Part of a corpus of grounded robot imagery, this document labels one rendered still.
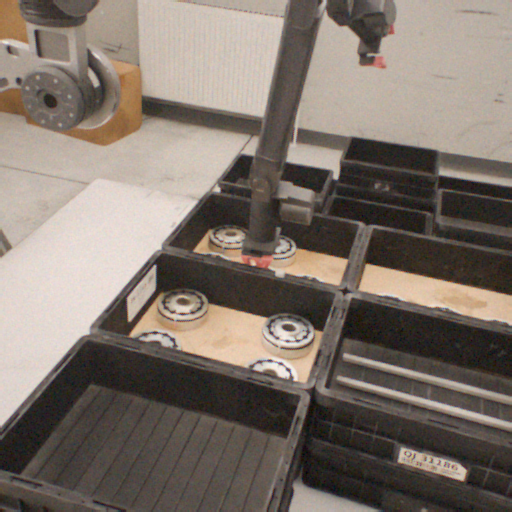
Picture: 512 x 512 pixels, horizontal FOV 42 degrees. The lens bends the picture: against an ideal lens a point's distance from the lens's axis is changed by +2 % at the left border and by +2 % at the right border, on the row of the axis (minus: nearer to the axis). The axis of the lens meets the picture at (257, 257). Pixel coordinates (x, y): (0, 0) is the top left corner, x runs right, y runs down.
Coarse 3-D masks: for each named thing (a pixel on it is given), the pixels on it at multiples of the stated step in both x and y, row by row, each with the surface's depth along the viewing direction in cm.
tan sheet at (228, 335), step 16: (208, 304) 137; (144, 320) 131; (208, 320) 133; (224, 320) 133; (240, 320) 134; (256, 320) 134; (128, 336) 127; (176, 336) 128; (192, 336) 128; (208, 336) 128; (224, 336) 129; (240, 336) 129; (256, 336) 130; (320, 336) 131; (192, 352) 124; (208, 352) 124; (224, 352) 125; (240, 352) 125; (256, 352) 126; (304, 368) 123
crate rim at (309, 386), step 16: (176, 256) 134; (192, 256) 134; (144, 272) 128; (240, 272) 131; (256, 272) 131; (128, 288) 123; (320, 288) 128; (112, 304) 118; (336, 304) 124; (96, 320) 114; (112, 336) 111; (176, 352) 109; (320, 352) 113; (240, 368) 107; (320, 368) 109; (288, 384) 104; (304, 384) 105
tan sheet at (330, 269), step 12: (204, 240) 159; (204, 252) 155; (300, 252) 158; (312, 252) 159; (300, 264) 154; (312, 264) 154; (324, 264) 155; (336, 264) 155; (324, 276) 150; (336, 276) 151
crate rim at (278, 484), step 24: (96, 336) 111; (72, 360) 106; (168, 360) 107; (192, 360) 107; (48, 384) 100; (264, 384) 104; (24, 408) 96; (0, 432) 92; (288, 456) 92; (0, 480) 86; (24, 480) 86; (48, 504) 85; (72, 504) 84; (96, 504) 84
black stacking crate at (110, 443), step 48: (96, 384) 115; (144, 384) 112; (192, 384) 108; (240, 384) 105; (48, 432) 104; (96, 432) 106; (144, 432) 107; (192, 432) 108; (240, 432) 109; (288, 432) 107; (48, 480) 98; (96, 480) 99; (144, 480) 99; (192, 480) 100; (240, 480) 101; (288, 480) 102
